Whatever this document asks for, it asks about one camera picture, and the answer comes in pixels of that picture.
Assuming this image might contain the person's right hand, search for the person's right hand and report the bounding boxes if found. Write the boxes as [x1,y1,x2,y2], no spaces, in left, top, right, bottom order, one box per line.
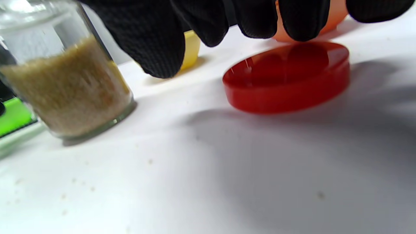
[78,0,416,79]

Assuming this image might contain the person's left hand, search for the person's left hand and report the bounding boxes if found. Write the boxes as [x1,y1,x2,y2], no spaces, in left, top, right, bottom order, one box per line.
[0,44,17,116]

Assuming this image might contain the green plastic dish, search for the green plastic dish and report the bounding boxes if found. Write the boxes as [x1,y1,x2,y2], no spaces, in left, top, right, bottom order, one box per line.
[0,97,38,137]

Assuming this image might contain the yellow plastic dish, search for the yellow plastic dish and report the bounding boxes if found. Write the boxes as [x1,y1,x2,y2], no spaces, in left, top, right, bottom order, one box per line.
[179,30,201,71]

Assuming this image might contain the clear glass jar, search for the clear glass jar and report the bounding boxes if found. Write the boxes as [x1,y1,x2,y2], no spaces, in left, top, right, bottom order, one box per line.
[0,0,137,140]

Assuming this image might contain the brown sugar granules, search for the brown sugar granules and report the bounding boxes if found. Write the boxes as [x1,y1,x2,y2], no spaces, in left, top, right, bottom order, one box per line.
[0,35,134,136]

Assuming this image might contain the red jar lid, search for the red jar lid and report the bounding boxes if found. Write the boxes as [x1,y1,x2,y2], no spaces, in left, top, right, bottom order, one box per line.
[223,41,351,114]

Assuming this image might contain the orange plastic dish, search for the orange plastic dish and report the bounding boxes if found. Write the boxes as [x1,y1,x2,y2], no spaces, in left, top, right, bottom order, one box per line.
[272,0,349,43]

